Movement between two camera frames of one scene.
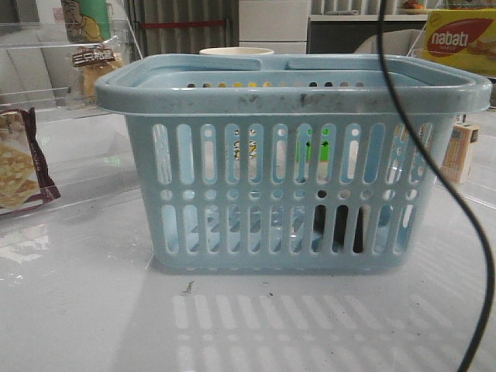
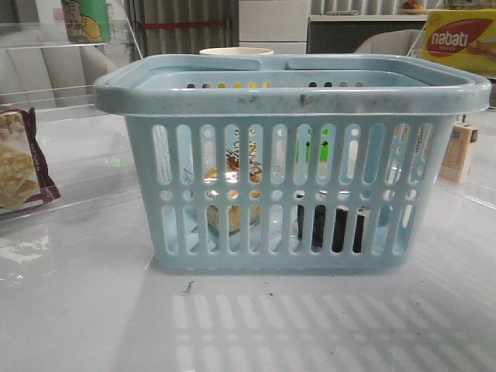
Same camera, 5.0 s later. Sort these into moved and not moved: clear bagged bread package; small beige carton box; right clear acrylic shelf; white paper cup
Moved: clear bagged bread package
Not moved: white paper cup; right clear acrylic shelf; small beige carton box
